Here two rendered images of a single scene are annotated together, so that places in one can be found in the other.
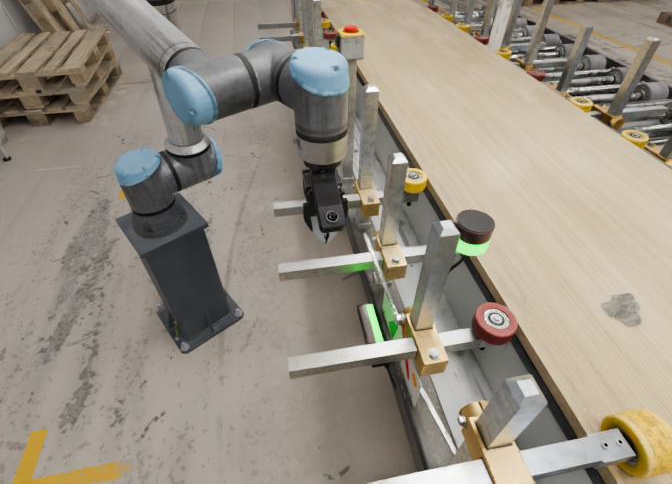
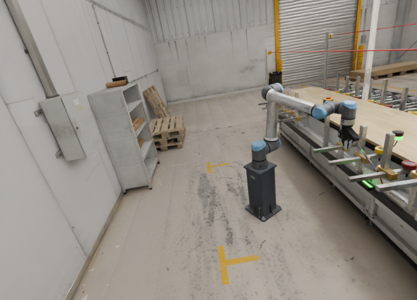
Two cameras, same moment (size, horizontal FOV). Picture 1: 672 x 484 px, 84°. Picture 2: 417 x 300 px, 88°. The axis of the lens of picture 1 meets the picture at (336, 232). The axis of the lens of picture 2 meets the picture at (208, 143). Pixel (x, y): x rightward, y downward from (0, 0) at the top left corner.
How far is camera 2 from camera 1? 133 cm
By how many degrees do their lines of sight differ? 22
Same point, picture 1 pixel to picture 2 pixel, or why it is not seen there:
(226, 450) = (297, 251)
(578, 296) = not seen: outside the picture
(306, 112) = (348, 113)
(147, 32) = (302, 102)
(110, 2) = (286, 98)
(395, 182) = (363, 132)
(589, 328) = not seen: outside the picture
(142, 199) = (260, 155)
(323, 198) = (352, 133)
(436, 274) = (390, 147)
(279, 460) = (321, 255)
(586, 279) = not seen: outside the picture
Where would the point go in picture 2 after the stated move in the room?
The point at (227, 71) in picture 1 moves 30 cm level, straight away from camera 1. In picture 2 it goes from (327, 106) to (305, 99)
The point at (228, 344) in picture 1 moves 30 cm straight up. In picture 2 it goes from (280, 218) to (279, 196)
